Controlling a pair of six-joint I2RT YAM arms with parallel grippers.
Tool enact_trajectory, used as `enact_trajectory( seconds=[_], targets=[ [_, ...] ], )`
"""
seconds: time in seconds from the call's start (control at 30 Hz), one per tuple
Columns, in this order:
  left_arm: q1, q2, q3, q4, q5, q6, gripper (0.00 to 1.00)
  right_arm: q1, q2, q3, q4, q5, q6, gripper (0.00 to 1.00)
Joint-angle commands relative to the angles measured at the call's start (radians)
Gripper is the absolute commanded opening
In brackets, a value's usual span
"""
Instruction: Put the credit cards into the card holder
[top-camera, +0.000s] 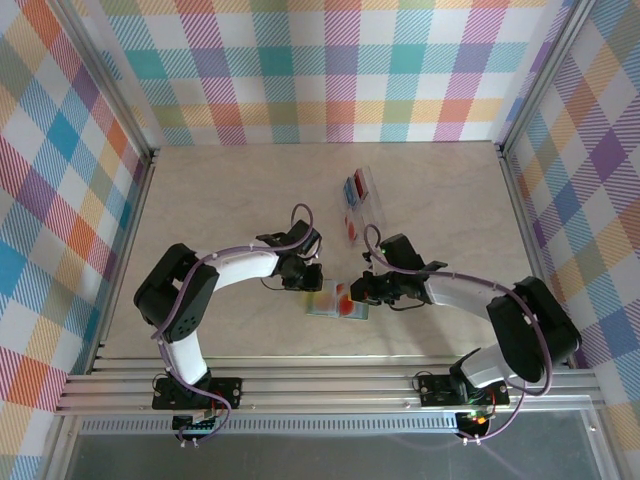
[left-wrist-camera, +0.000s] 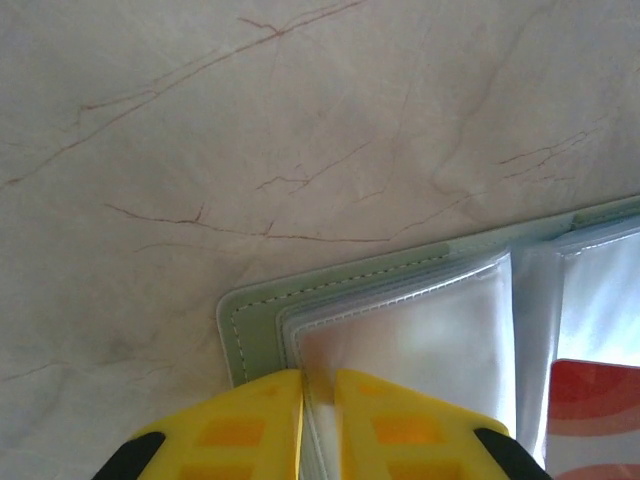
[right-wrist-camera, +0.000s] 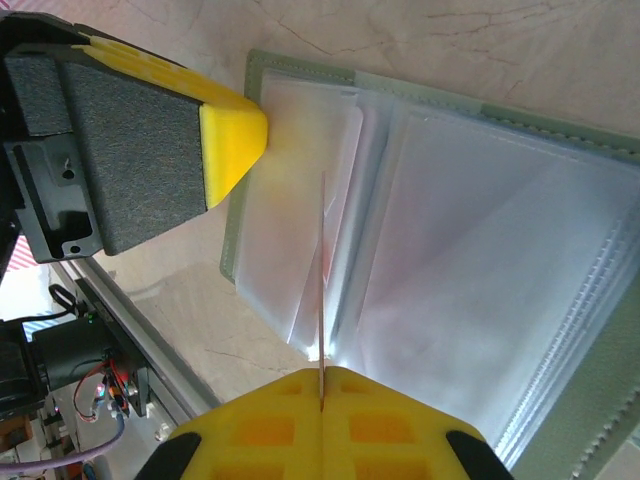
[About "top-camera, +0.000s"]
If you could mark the small colourful card case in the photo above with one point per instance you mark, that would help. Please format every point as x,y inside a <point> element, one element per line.
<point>360,312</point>

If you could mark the white card red circles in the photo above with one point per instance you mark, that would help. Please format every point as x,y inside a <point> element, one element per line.
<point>344,302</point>
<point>351,227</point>

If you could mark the clear plastic card holder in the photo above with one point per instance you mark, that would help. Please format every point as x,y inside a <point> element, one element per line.
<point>375,210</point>

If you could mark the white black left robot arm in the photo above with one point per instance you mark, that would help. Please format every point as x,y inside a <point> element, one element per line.
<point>245,262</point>

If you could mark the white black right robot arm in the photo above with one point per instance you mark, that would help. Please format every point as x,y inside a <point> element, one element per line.
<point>460,295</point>

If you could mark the blue card stack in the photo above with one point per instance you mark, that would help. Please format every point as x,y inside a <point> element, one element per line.
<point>351,192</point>

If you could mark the red card stack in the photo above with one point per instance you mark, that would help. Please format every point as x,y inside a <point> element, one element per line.
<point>361,183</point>

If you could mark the orange right controller board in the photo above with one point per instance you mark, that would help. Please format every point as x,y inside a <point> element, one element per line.
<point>475,417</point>

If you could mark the grey metal panel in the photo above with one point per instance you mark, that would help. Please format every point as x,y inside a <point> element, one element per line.
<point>325,457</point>

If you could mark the green left controller board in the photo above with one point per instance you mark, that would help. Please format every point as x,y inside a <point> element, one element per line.
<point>200,425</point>

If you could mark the aluminium cross rail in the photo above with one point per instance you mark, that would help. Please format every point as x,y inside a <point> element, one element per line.
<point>325,390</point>

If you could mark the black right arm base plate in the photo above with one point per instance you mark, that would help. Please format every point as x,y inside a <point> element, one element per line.
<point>435,390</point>

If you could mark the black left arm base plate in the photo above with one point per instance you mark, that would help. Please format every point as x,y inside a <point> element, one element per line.
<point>225,392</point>

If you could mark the aluminium side rail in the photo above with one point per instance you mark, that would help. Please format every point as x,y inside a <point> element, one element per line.
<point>533,250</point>
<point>126,250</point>

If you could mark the aluminium frame post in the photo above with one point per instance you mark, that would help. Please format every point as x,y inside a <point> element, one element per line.
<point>105,75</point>
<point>541,75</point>

